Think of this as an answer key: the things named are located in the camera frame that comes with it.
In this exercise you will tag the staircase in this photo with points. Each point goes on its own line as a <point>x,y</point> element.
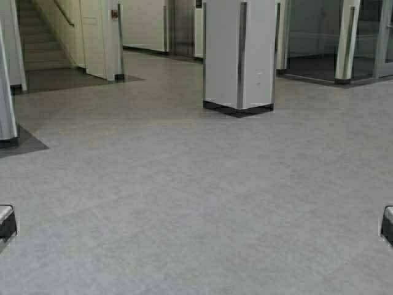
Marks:
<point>40,48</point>

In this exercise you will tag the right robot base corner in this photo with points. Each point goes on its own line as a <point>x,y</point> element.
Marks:
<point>387,224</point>

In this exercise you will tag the steel elevator door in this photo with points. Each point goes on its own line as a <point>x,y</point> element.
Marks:
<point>181,27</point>

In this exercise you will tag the glass door with frame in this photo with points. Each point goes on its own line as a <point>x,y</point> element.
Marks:
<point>383,52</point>

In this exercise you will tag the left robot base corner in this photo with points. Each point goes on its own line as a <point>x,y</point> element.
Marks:
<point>8,222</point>

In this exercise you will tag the red fire alarm pull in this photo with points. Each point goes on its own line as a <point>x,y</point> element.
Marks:
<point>114,14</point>

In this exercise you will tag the white square pillar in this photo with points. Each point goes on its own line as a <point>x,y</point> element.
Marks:
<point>239,57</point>

